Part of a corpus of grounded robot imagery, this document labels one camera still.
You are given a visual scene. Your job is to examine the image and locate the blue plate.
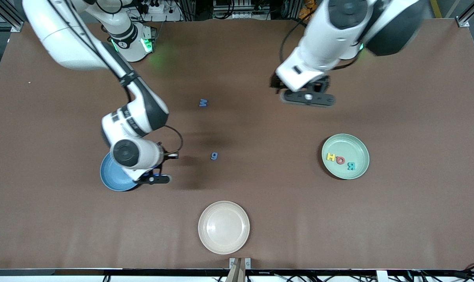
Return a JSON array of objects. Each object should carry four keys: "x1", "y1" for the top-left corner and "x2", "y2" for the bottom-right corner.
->
[{"x1": 100, "y1": 153, "x2": 140, "y2": 192}]

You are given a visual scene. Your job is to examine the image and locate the green plate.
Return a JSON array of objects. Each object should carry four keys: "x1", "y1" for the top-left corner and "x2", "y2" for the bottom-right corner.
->
[{"x1": 321, "y1": 134, "x2": 370, "y2": 180}]

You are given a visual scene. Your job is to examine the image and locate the beige plate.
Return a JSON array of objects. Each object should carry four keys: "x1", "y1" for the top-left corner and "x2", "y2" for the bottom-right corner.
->
[{"x1": 198, "y1": 201, "x2": 250, "y2": 255}]

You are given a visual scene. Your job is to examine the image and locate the white power strip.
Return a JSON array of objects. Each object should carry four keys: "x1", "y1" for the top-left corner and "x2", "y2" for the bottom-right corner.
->
[{"x1": 137, "y1": 0, "x2": 182, "y2": 22}]

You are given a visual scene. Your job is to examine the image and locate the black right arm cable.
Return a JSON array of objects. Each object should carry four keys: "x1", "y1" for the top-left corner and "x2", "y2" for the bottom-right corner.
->
[{"x1": 163, "y1": 125, "x2": 183, "y2": 154}]

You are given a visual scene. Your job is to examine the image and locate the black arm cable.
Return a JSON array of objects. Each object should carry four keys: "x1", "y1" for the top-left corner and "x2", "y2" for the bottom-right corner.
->
[
  {"x1": 163, "y1": 125, "x2": 183, "y2": 154},
  {"x1": 279, "y1": 18, "x2": 363, "y2": 71}
]

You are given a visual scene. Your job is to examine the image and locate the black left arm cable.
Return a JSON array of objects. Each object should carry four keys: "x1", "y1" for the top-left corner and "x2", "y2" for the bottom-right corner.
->
[{"x1": 279, "y1": 18, "x2": 363, "y2": 71}]

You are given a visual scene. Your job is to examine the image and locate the metal bracket with wooden strip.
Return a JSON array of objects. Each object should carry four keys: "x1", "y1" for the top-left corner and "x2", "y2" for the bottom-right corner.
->
[{"x1": 226, "y1": 257, "x2": 252, "y2": 282}]

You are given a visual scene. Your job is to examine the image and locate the aluminium frame profile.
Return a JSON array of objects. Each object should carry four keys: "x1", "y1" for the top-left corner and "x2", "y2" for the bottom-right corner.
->
[
  {"x1": 454, "y1": 0, "x2": 474, "y2": 28},
  {"x1": 0, "y1": 0, "x2": 25, "y2": 33}
]

